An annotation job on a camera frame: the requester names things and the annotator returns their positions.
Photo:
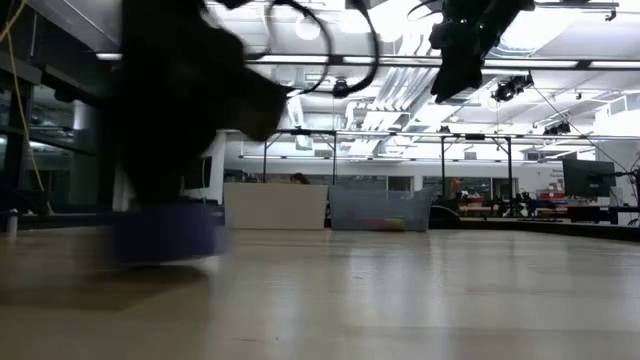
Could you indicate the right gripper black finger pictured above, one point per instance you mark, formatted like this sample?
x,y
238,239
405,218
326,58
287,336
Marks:
x,y
460,75

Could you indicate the red storage boxes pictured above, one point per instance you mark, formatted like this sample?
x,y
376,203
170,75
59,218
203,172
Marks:
x,y
550,195

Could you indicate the silver ventilation duct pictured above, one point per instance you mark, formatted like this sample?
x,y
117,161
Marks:
x,y
475,94

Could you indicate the yellow mini stapler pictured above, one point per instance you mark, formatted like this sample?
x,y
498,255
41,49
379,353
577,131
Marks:
x,y
394,224

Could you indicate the black desk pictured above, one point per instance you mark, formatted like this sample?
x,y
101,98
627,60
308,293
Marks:
x,y
600,214

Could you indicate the white cup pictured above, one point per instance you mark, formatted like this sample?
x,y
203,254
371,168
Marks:
x,y
12,225

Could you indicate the large black monitor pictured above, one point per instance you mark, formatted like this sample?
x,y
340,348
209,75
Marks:
x,y
589,177

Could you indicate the black metal gantry frame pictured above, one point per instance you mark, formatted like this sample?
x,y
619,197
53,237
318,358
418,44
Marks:
x,y
442,165

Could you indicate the black ceiling lamp pair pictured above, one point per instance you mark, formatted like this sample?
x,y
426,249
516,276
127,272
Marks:
x,y
557,129

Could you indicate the purple tape roll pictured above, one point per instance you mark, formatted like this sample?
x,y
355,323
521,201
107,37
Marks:
x,y
170,235

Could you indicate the black monitor on stand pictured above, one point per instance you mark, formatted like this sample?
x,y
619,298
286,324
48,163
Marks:
x,y
202,172

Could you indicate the black ceiling-hung camera cluster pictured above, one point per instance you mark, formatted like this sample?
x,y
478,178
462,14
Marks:
x,y
510,89

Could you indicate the person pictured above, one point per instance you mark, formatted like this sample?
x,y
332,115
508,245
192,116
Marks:
x,y
456,186
300,178

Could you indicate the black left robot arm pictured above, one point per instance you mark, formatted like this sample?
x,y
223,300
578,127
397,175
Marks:
x,y
175,35

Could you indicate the black round ceiling spotlight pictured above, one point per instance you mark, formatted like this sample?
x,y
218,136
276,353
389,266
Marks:
x,y
340,90

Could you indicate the long ceiling light strip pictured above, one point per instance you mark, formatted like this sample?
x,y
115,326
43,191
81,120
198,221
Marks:
x,y
550,63

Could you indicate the grey translucent plastic bin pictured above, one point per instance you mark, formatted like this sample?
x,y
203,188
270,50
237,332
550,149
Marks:
x,y
365,205

